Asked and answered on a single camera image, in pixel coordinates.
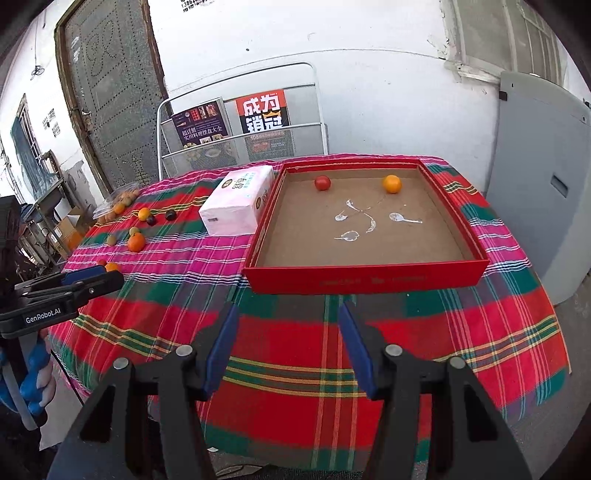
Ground large orange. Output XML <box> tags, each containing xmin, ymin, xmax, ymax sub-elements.
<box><xmin>127</xmin><ymin>232</ymin><xmax>146</xmax><ymax>253</ymax></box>

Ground small yellow orange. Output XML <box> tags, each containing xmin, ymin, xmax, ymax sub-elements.
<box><xmin>137</xmin><ymin>207</ymin><xmax>151</xmax><ymax>221</ymax></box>

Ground blue gloved left hand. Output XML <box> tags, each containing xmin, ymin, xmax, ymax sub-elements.
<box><xmin>1</xmin><ymin>328</ymin><xmax>56</xmax><ymax>431</ymax></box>

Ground cardboard box on floor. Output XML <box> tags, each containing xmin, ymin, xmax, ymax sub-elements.
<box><xmin>55</xmin><ymin>206</ymin><xmax>94</xmax><ymax>252</ymax></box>

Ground metal shelf cart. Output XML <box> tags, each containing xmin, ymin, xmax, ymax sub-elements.
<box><xmin>24</xmin><ymin>150</ymin><xmax>74</xmax><ymax>260</ymax></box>

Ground plaid red green tablecloth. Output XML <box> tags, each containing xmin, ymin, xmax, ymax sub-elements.
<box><xmin>49</xmin><ymin>157</ymin><xmax>570</xmax><ymax>470</ymax></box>

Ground clear plastic fruit container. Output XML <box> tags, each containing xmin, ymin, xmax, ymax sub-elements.
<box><xmin>93</xmin><ymin>182</ymin><xmax>140</xmax><ymax>225</ymax></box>

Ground pink white tissue pack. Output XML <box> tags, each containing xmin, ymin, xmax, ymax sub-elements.
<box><xmin>199</xmin><ymin>165</ymin><xmax>274</xmax><ymax>237</ymax></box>

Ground dark cookbook magazine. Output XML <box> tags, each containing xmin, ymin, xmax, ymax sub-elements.
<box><xmin>172</xmin><ymin>99</ymin><xmax>231</xmax><ymax>147</ymax></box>

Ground studded metal door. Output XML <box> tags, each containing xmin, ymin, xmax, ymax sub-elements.
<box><xmin>54</xmin><ymin>0</ymin><xmax>167</xmax><ymax>195</ymax></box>

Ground red cardboard tray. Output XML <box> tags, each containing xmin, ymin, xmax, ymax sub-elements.
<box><xmin>242</xmin><ymin>155</ymin><xmax>490</xmax><ymax>295</ymax></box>

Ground metal mesh magazine rack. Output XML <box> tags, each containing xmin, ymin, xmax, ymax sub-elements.
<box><xmin>156</xmin><ymin>61</ymin><xmax>329</xmax><ymax>180</ymax></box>

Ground grey folded table panel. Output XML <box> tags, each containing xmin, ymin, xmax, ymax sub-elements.
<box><xmin>487</xmin><ymin>71</ymin><xmax>590</xmax><ymax>304</ymax></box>

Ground red black magazine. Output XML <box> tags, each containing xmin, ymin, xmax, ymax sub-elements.
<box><xmin>235</xmin><ymin>89</ymin><xmax>294</xmax><ymax>162</ymax></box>

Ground red tomato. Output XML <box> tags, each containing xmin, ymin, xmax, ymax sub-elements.
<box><xmin>314</xmin><ymin>175</ymin><xmax>332</xmax><ymax>191</ymax></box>

